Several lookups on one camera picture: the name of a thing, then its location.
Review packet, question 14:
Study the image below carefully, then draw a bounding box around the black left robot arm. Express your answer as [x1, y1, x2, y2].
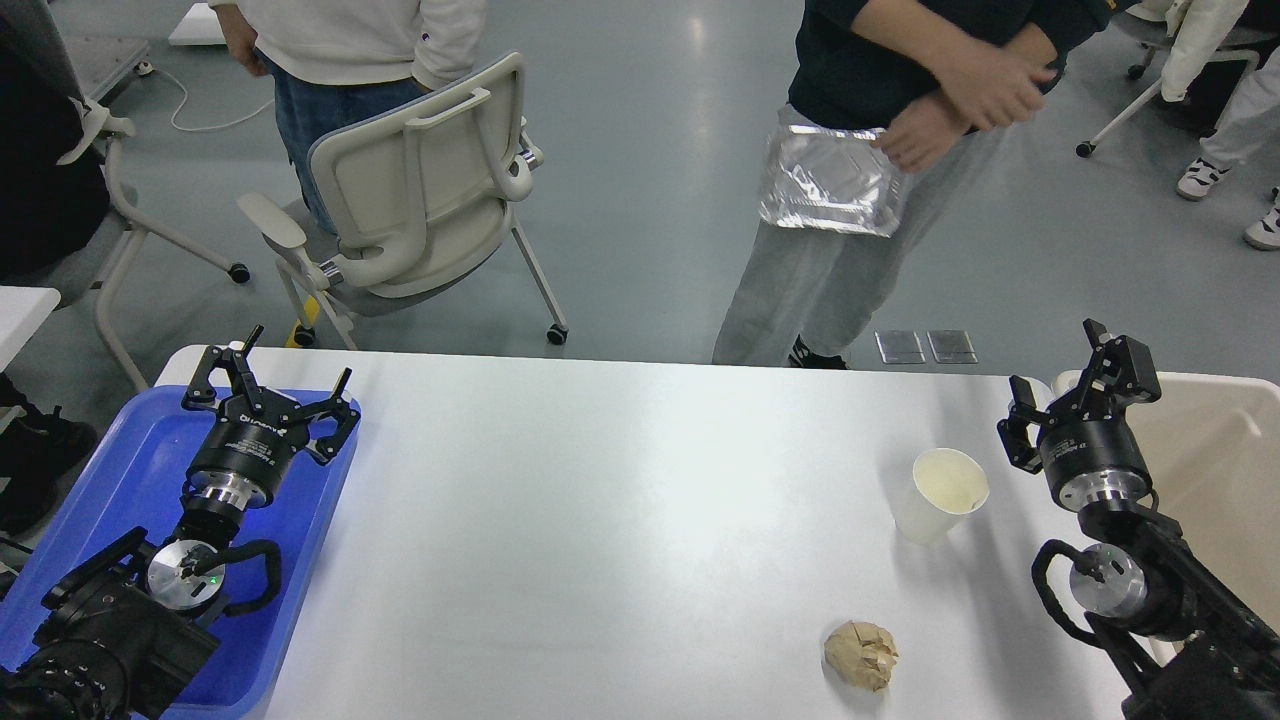
[3, 340, 362, 719]

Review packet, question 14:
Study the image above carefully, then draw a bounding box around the person with white sneakers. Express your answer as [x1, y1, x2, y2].
[1160, 1, 1277, 201]

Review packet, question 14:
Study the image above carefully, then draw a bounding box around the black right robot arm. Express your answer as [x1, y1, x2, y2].
[996, 319, 1279, 719]

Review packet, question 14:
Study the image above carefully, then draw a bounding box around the white paper cup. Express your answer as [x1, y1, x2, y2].
[893, 448, 989, 544]

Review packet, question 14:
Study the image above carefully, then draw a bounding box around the silver foil bag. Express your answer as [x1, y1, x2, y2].
[758, 123, 910, 237]

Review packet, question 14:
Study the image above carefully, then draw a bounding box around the left metal floor plate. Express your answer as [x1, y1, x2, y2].
[876, 331, 925, 365]

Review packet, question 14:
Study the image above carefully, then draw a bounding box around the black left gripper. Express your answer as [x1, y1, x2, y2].
[180, 324, 362, 511]

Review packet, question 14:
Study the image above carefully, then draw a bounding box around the person's right hand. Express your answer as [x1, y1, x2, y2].
[873, 90, 972, 174]

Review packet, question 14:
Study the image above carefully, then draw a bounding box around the person in white sweater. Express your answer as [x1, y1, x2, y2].
[209, 1, 488, 234]

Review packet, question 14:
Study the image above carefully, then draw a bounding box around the white chair top right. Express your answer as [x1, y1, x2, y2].
[1075, 1, 1277, 159]

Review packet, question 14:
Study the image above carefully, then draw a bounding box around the white side table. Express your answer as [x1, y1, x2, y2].
[0, 284, 61, 372]

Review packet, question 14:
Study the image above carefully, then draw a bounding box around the crumpled brown paper ball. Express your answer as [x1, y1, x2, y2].
[823, 621, 899, 693]

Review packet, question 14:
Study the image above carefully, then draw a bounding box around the beige plastic bin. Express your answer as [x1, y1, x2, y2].
[1126, 372, 1279, 630]

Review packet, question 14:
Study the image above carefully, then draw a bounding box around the white floor cable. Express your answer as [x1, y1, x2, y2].
[134, 60, 276, 135]

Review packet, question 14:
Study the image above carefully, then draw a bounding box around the person's left hand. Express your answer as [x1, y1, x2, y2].
[933, 44, 1057, 131]

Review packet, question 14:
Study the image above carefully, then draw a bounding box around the grey chair at left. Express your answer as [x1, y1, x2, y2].
[1, 1, 250, 389]

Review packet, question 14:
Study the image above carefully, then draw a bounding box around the right metal floor plate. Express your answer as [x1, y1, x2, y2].
[925, 331, 979, 365]

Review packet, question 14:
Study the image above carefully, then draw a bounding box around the metal floor plate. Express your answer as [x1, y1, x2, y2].
[925, 331, 979, 365]
[876, 331, 925, 365]

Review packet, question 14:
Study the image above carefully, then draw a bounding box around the beige office chair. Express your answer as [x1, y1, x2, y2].
[238, 53, 570, 348]

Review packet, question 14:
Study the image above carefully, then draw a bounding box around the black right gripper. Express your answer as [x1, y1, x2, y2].
[996, 319, 1162, 512]

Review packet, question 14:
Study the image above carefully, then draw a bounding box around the black shoe at left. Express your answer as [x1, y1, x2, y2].
[1, 406, 99, 536]

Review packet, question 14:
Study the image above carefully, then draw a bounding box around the person in grey sweatpants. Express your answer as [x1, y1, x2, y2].
[712, 1, 1126, 369]

